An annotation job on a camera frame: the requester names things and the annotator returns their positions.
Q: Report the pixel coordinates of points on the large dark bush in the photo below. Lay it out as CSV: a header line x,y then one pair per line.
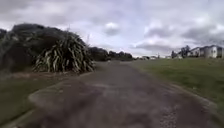
x,y
23,43

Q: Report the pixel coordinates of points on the row of dark trees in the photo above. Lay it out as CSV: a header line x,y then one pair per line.
x,y
106,54

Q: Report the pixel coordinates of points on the flax bush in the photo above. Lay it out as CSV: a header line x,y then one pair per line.
x,y
66,55

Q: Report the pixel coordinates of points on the green grass field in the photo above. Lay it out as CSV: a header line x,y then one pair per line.
x,y
186,73

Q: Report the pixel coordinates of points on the white house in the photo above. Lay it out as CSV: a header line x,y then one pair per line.
x,y
208,51

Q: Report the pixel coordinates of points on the grass verge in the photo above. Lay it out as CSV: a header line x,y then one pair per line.
x,y
16,93

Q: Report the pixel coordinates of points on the grey gravel path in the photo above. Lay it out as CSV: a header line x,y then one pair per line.
x,y
120,96

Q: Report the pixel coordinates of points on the dark tree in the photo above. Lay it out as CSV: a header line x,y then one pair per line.
x,y
184,51

